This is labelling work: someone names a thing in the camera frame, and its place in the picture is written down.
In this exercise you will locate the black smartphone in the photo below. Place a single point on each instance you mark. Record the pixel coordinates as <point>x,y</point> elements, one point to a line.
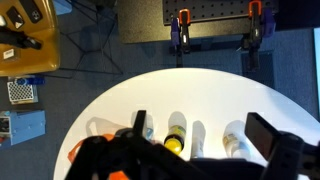
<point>31,10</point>

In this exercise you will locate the white rectangular container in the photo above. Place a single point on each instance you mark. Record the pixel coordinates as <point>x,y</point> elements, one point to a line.
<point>150,128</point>

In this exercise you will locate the black platform base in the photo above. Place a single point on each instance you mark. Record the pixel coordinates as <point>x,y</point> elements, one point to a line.
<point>143,23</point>

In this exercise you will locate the black perforated breadboard plate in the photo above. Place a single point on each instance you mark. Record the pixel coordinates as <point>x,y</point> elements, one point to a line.
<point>216,10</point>

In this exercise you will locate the white perforated box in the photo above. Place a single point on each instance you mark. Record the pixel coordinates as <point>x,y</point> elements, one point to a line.
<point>21,92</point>

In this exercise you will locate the small black device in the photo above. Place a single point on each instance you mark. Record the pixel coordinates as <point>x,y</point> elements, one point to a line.
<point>15,17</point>

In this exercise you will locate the white bottle with printed label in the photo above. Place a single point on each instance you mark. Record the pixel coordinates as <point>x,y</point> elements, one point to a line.
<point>235,141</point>

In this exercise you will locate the black elongated tool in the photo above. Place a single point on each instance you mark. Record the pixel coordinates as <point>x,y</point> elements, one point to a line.
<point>20,39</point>

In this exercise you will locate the blue metal box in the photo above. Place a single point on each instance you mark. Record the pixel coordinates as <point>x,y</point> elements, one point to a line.
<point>26,126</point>

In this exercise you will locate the yellow-capped bottle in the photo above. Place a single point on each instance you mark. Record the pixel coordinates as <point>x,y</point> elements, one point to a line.
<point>175,140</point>

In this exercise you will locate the black tripod stand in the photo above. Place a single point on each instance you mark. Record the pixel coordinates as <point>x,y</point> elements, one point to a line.
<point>96,50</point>

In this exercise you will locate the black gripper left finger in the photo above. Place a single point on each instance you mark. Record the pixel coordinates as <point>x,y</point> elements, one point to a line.
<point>133,150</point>

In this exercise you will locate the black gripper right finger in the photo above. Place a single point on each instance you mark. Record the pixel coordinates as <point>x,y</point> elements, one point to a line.
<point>263,133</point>

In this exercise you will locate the orange plastic bag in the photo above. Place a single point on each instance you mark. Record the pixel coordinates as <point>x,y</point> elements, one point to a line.
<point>75,153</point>

